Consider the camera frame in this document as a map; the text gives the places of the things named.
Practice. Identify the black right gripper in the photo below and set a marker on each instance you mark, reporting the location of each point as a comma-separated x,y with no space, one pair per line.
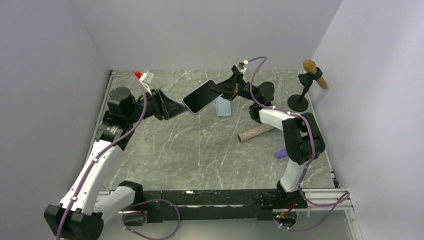
230,88

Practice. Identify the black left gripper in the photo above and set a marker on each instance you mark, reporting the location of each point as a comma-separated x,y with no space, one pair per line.
165,108

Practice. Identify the light blue phone case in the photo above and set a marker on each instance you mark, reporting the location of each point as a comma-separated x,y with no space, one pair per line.
223,107

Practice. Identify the black phone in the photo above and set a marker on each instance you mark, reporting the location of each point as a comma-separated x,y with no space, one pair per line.
200,97

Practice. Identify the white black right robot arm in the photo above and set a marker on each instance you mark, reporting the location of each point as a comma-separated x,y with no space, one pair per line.
302,138

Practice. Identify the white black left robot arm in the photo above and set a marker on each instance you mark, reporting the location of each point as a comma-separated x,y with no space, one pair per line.
79,215

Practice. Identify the glitter rhinestone microphone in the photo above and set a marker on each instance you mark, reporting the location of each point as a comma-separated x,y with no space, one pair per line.
254,132

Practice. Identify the black round mic stand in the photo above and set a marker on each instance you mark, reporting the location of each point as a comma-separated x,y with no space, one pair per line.
298,102

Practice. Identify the gold microphone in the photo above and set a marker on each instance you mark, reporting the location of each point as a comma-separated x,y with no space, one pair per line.
311,67

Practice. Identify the purple microphone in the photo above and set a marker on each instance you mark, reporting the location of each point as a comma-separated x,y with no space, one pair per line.
281,154

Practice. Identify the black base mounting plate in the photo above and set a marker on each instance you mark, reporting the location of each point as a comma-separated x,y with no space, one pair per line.
160,210

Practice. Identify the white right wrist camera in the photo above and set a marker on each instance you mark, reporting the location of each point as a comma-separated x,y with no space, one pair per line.
240,67

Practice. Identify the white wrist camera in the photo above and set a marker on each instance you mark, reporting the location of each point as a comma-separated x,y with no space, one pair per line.
240,67
145,79

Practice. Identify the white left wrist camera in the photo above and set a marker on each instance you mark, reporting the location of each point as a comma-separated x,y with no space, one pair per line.
145,79

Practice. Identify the aluminium frame rail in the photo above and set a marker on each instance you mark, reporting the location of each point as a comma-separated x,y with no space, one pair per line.
314,199

